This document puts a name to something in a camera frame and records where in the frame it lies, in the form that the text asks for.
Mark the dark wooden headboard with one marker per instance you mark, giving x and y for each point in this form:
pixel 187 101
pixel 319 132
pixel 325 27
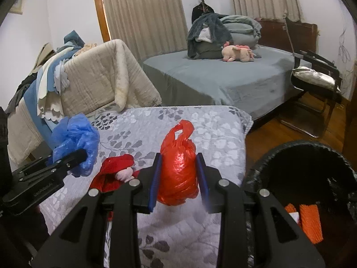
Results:
pixel 279 33

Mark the beige bag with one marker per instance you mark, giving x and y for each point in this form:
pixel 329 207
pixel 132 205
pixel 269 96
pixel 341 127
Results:
pixel 44 55

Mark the small orange foam net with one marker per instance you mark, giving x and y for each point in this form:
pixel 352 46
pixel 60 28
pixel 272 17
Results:
pixel 290 208

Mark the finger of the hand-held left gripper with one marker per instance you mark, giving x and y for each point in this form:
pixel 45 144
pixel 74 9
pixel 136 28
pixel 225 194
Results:
pixel 64 160
pixel 41 191

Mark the grey-blue towel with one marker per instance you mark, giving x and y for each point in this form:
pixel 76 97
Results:
pixel 71 37

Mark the orange knitted cloth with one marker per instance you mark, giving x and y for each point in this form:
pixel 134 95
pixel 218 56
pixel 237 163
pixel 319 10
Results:
pixel 311 223

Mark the trash bin with black bag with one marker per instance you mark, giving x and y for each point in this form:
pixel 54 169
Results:
pixel 292 167

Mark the brown wooden wardrobe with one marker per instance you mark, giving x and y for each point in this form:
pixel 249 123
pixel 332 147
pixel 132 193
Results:
pixel 352 117

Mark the black metal chair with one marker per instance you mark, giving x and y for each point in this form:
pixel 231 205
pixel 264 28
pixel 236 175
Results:
pixel 318 58

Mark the tan cloth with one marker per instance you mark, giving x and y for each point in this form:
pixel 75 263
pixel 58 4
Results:
pixel 88 47

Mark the silver cushion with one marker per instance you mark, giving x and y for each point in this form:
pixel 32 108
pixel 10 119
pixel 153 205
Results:
pixel 312 76

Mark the pinkish crumpled tissue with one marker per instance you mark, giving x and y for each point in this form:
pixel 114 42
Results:
pixel 124 174

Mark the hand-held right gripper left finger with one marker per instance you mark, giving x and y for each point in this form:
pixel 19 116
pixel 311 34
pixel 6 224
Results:
pixel 154 185

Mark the cream ribbed blanket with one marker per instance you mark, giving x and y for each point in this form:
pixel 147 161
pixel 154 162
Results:
pixel 19 134

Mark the blue plastic bag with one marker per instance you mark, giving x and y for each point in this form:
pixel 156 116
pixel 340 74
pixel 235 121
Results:
pixel 75 134

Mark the wide beige curtain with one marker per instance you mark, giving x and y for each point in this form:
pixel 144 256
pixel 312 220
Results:
pixel 145 14

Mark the dark grey fleece blanket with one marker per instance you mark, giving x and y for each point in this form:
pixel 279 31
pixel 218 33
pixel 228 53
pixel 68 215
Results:
pixel 206 28

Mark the beige quilt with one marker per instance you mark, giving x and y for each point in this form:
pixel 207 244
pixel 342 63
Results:
pixel 111 72

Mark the blue cloth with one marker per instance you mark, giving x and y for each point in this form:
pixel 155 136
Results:
pixel 30 100

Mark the white scalloped cloth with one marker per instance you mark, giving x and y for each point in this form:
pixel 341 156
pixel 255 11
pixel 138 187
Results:
pixel 50 109

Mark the framed wall picture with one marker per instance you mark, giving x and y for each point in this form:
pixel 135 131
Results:
pixel 17 5

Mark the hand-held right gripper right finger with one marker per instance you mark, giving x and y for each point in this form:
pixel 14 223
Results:
pixel 202 181

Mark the dark jacket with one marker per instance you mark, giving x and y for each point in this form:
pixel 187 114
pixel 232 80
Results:
pixel 198 12

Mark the pink plush toy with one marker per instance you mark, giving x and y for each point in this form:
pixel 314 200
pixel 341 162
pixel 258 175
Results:
pixel 237 53

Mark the bed with grey sheet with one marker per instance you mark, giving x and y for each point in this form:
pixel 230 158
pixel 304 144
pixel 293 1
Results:
pixel 223 81

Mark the red plastic bag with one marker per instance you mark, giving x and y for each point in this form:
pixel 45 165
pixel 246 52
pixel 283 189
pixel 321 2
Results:
pixel 178 170

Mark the grey floral quilt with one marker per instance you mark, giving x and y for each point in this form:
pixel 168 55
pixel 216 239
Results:
pixel 134 134

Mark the red cloth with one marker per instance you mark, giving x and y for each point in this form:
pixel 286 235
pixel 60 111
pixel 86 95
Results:
pixel 111 173

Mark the folded grey duvet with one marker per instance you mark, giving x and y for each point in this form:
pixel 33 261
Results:
pixel 242 30

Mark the dark clothes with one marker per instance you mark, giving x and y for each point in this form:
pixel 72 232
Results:
pixel 22 89

